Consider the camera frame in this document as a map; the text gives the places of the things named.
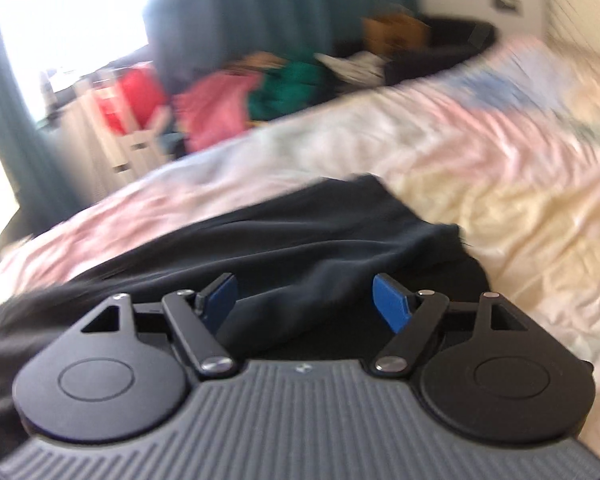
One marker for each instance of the brown paper bag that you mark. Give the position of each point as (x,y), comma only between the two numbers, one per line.
(395,32)

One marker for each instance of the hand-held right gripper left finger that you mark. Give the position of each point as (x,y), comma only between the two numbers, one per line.
(220,302)

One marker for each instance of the silver wall socket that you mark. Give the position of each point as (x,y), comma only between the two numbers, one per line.
(505,1)

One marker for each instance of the green cloth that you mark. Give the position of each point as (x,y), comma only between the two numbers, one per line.
(285,85)

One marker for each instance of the garment steamer stand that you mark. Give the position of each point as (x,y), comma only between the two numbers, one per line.
(130,146)

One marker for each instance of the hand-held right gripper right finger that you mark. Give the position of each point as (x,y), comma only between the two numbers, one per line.
(390,305)

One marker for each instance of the beige cloth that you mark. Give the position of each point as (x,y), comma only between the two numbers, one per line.
(260,61)

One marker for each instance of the black pants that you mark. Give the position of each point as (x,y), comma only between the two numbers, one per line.
(305,240)

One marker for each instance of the white cloth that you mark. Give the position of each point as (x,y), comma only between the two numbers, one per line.
(355,66)

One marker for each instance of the bed with pastel sheet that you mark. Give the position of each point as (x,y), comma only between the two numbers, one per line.
(480,160)

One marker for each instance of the red cloth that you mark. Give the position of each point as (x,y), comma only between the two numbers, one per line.
(135,95)

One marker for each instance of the black armchair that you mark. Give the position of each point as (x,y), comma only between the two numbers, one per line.
(445,55)

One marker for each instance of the pink cloth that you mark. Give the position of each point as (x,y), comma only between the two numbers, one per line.
(215,110)

